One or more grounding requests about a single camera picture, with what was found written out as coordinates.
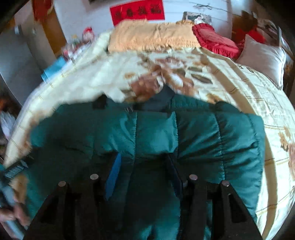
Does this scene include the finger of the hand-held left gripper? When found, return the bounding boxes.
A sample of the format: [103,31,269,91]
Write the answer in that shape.
[3,160,31,179]

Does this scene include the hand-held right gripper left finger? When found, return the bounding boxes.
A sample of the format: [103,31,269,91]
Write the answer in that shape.
[23,153,122,240]

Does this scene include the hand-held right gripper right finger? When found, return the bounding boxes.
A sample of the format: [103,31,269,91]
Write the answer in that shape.
[166,154,263,240]

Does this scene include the green quilted puffer jacket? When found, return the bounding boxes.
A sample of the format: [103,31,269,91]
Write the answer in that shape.
[23,86,265,240]

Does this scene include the person's left hand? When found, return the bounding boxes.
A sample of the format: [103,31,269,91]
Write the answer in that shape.
[0,204,31,228]

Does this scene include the white plastic bag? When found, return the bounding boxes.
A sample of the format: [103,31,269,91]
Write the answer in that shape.
[0,111,15,139]

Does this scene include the blue box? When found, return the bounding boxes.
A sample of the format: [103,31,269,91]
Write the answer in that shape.
[41,56,66,82]

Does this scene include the floral cream bedspread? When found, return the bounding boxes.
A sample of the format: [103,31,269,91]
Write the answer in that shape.
[5,32,295,236]

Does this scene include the grey refrigerator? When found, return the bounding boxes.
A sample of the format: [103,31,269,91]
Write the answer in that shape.
[0,25,46,102]

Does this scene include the cluster of small bottles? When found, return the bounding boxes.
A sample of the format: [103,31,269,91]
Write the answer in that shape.
[62,35,84,61]

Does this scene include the wooden door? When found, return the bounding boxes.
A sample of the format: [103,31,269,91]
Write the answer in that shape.
[44,11,67,56]

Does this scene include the red ruffled cushion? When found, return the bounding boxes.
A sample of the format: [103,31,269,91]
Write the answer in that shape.
[192,23,241,59]

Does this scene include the yellow fringed pillow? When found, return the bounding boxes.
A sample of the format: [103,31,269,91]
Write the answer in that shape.
[107,20,202,53]

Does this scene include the white pillow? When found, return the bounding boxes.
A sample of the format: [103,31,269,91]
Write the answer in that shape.
[236,35,286,89]

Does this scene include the plush toy with red hat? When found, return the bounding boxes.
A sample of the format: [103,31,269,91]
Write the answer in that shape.
[82,27,95,41]

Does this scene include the framed photo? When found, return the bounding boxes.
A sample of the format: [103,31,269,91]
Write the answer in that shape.
[183,11,212,25]

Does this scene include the red cloth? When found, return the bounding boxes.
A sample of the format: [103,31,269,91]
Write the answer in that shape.
[235,28,265,47]

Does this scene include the red hanging pennant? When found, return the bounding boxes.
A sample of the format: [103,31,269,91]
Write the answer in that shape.
[32,0,54,21]

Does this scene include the wooden rack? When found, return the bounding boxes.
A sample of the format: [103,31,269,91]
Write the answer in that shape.
[232,10,295,93]

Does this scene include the red wall banner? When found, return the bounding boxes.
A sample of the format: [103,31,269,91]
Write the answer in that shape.
[109,0,165,26]

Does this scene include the black wall cable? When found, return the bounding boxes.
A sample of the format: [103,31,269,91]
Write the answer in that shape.
[189,1,231,11]

